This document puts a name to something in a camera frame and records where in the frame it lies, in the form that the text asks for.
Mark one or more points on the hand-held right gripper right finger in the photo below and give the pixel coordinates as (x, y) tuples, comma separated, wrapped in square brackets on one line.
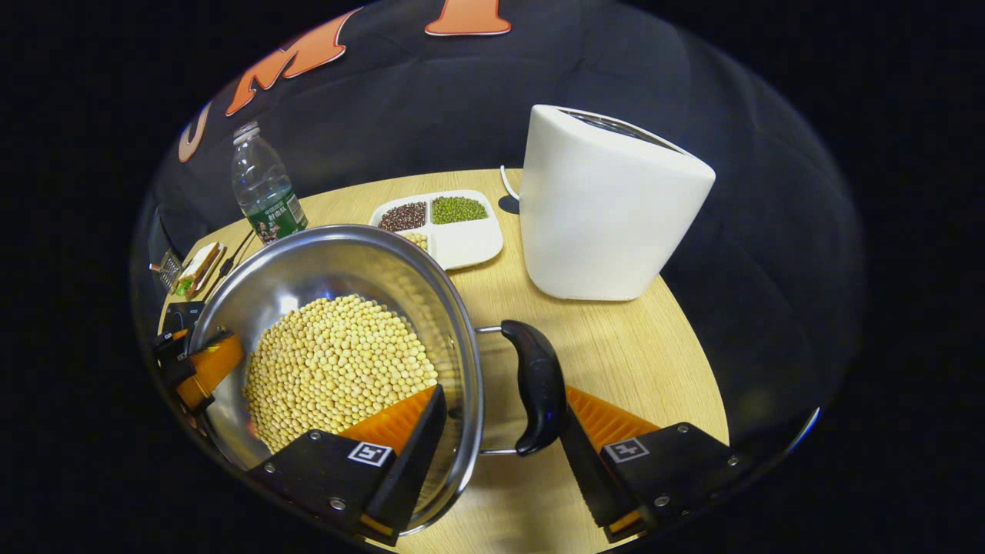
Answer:
[(589, 477)]

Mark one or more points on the heap of red beans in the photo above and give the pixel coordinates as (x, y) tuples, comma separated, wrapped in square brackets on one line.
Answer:
[(402, 217)]

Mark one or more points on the heap of green mung beans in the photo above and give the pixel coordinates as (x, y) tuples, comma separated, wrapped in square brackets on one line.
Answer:
[(459, 209)]

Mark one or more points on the white toaster appliance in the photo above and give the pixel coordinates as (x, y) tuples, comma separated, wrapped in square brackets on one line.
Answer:
[(616, 204)]

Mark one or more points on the black table grommet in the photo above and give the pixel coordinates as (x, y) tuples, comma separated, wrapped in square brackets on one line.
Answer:
[(508, 205)]

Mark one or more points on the white divided plate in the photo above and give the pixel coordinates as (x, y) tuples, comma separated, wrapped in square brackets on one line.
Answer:
[(469, 245)]

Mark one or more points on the black backdrop cloth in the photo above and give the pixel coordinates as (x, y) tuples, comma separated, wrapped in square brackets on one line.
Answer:
[(423, 100)]

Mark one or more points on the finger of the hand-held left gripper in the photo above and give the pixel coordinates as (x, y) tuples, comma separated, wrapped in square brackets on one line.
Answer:
[(215, 365)]

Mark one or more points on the clear plastic water bottle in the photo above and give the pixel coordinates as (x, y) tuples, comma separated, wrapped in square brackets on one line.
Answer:
[(265, 188)]

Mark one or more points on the sandwich with lettuce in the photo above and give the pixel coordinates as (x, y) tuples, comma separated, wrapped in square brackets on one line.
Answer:
[(196, 268)]

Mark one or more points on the black induction cooktop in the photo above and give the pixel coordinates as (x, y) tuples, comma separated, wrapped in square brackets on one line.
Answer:
[(185, 312)]

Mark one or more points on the pile of yellow soybeans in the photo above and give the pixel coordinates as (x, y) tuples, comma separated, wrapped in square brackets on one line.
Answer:
[(331, 362)]

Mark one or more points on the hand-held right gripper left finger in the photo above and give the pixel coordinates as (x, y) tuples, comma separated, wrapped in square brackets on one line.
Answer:
[(415, 462)]

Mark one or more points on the small heap of soybeans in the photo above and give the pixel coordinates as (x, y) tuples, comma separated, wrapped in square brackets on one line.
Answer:
[(419, 240)]

